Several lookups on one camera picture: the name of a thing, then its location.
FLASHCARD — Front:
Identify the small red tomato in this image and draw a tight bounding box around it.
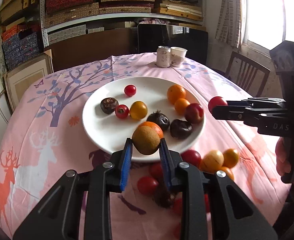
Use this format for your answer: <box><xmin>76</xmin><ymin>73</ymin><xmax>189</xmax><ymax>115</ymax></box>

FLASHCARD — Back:
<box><xmin>208</xmin><ymin>96</ymin><xmax>228</xmax><ymax>113</ymax></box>

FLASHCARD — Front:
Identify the dark red plum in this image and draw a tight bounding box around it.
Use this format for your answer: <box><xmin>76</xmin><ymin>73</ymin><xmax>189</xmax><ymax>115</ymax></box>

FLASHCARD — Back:
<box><xmin>184</xmin><ymin>103</ymin><xmax>204</xmax><ymax>124</ymax></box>

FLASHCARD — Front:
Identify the brown kiwi fruit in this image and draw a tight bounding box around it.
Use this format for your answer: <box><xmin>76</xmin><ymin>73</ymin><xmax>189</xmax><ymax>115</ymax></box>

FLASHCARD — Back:
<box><xmin>132</xmin><ymin>126</ymin><xmax>160</xmax><ymax>155</ymax></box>

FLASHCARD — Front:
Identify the person's right hand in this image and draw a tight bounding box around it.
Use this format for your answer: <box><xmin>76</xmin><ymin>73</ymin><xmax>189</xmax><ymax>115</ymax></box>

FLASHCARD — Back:
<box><xmin>275</xmin><ymin>137</ymin><xmax>294</xmax><ymax>196</ymax></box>

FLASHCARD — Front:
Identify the dark wooden chair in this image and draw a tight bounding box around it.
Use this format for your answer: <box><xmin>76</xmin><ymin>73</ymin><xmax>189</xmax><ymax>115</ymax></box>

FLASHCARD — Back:
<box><xmin>224</xmin><ymin>51</ymin><xmax>270</xmax><ymax>97</ymax></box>

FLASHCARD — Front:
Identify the yellow orange fruit front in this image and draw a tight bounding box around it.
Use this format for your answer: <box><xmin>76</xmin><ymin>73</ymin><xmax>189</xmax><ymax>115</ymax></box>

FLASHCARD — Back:
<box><xmin>220</xmin><ymin>166</ymin><xmax>235</xmax><ymax>181</ymax></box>

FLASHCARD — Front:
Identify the yellow orange fruit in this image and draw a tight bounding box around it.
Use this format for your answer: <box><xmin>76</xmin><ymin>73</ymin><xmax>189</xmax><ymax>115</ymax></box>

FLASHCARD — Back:
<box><xmin>223</xmin><ymin>148</ymin><xmax>239</xmax><ymax>168</ymax></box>
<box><xmin>220</xmin><ymin>166</ymin><xmax>235</xmax><ymax>181</ymax></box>

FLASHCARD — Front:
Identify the yellow orange fruit back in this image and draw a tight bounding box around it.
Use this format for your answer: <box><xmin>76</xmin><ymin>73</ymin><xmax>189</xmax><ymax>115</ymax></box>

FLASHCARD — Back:
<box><xmin>223</xmin><ymin>148</ymin><xmax>239</xmax><ymax>168</ymax></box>

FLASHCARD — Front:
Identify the small orange on plate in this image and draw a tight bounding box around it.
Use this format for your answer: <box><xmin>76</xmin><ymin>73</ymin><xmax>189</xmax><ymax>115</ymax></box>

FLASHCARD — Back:
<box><xmin>174</xmin><ymin>98</ymin><xmax>190</xmax><ymax>116</ymax></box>

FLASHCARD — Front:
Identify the dark water chestnut right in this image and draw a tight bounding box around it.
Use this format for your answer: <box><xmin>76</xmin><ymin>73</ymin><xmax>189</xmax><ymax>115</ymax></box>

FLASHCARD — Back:
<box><xmin>170</xmin><ymin>119</ymin><xmax>193</xmax><ymax>139</ymax></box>

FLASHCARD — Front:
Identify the dark water chestnut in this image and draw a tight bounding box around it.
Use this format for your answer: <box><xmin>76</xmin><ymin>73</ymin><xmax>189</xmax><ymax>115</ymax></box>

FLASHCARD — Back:
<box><xmin>100</xmin><ymin>97</ymin><xmax>119</xmax><ymax>115</ymax></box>
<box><xmin>147</xmin><ymin>110</ymin><xmax>170</xmax><ymax>132</ymax></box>
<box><xmin>170</xmin><ymin>119</ymin><xmax>193</xmax><ymax>139</ymax></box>

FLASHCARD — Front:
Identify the red tomato with stem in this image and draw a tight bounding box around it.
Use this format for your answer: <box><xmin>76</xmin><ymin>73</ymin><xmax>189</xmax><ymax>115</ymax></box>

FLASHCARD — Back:
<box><xmin>173</xmin><ymin>223</ymin><xmax>181</xmax><ymax>239</ymax></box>

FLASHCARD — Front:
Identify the orange at plate back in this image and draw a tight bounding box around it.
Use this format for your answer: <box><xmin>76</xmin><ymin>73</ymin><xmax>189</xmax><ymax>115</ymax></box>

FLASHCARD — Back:
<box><xmin>167</xmin><ymin>85</ymin><xmax>186</xmax><ymax>105</ymax></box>

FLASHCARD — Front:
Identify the large red tomato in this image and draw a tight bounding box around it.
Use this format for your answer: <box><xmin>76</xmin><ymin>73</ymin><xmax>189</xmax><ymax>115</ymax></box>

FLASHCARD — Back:
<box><xmin>181</xmin><ymin>150</ymin><xmax>202</xmax><ymax>168</ymax></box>

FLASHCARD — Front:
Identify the dark purple chestnut on cloth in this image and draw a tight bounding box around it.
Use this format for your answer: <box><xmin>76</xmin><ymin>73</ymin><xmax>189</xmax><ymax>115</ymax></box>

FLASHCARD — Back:
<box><xmin>153</xmin><ymin>183</ymin><xmax>176</xmax><ymax>209</ymax></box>

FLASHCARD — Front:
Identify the patterned curtain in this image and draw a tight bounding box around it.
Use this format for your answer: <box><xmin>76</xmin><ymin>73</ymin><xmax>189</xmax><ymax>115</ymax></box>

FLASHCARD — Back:
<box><xmin>215</xmin><ymin>0</ymin><xmax>242</xmax><ymax>48</ymax></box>

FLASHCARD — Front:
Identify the dark water chestnut middle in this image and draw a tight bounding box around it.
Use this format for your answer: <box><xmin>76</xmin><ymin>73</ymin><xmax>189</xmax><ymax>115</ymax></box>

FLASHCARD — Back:
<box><xmin>147</xmin><ymin>110</ymin><xmax>170</xmax><ymax>132</ymax></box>

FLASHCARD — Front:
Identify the pink printed tablecloth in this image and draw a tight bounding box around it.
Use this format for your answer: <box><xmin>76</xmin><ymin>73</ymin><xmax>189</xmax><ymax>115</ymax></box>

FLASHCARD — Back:
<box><xmin>0</xmin><ymin>53</ymin><xmax>289</xmax><ymax>237</ymax></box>

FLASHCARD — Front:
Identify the white paper cup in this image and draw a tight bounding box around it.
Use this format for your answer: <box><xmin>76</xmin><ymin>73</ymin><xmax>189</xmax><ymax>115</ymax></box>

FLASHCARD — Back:
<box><xmin>170</xmin><ymin>47</ymin><xmax>187</xmax><ymax>67</ymax></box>

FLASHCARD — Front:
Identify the large orange on plate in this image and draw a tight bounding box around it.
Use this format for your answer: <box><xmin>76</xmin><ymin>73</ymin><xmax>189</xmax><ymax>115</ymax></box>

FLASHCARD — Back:
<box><xmin>138</xmin><ymin>121</ymin><xmax>164</xmax><ymax>139</ymax></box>

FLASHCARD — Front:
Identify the white round plate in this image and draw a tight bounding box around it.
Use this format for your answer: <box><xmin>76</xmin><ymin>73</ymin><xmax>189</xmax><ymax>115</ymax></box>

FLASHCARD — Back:
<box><xmin>81</xmin><ymin>76</ymin><xmax>206</xmax><ymax>163</ymax></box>

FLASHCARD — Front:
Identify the white drink can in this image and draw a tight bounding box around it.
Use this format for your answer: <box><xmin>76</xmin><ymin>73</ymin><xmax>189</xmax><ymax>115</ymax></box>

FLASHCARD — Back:
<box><xmin>156</xmin><ymin>46</ymin><xmax>171</xmax><ymax>68</ymax></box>

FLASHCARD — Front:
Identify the yellow tomato on plate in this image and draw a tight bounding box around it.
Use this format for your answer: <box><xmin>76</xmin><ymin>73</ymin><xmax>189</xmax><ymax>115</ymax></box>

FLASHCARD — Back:
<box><xmin>130</xmin><ymin>101</ymin><xmax>148</xmax><ymax>120</ymax></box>

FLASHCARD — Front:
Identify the red cherry tomato back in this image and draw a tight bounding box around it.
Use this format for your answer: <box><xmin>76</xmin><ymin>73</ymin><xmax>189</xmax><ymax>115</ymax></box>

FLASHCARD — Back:
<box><xmin>124</xmin><ymin>85</ymin><xmax>137</xmax><ymax>97</ymax></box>

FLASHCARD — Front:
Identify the red cherry tomato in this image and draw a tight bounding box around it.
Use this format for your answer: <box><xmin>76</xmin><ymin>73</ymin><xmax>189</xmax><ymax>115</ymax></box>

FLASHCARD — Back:
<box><xmin>115</xmin><ymin>105</ymin><xmax>129</xmax><ymax>119</ymax></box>
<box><xmin>124</xmin><ymin>85</ymin><xmax>137</xmax><ymax>97</ymax></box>

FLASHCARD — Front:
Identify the red cherry tomato front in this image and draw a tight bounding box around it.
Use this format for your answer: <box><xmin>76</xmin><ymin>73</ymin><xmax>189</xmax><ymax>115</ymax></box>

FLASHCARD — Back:
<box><xmin>115</xmin><ymin>105</ymin><xmax>129</xmax><ymax>119</ymax></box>

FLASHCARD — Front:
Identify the dark water chestnut left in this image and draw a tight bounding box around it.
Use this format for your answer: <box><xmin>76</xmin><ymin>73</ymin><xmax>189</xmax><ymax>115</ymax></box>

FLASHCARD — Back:
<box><xmin>100</xmin><ymin>97</ymin><xmax>119</xmax><ymax>115</ymax></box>

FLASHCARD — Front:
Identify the dark wooden cabinet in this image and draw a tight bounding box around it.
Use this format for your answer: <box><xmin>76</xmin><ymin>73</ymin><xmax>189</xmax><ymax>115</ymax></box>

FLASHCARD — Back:
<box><xmin>46</xmin><ymin>28</ymin><xmax>138</xmax><ymax>72</ymax></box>

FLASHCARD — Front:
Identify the framed picture leaning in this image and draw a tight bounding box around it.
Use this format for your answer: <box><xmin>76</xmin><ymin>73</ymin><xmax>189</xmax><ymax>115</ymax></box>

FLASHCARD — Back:
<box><xmin>4</xmin><ymin>50</ymin><xmax>53</xmax><ymax>112</ymax></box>

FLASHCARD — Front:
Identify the metal storage shelf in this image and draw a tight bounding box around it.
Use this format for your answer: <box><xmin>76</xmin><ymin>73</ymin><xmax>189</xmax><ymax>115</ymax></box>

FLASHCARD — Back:
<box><xmin>40</xmin><ymin>0</ymin><xmax>206</xmax><ymax>47</ymax></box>

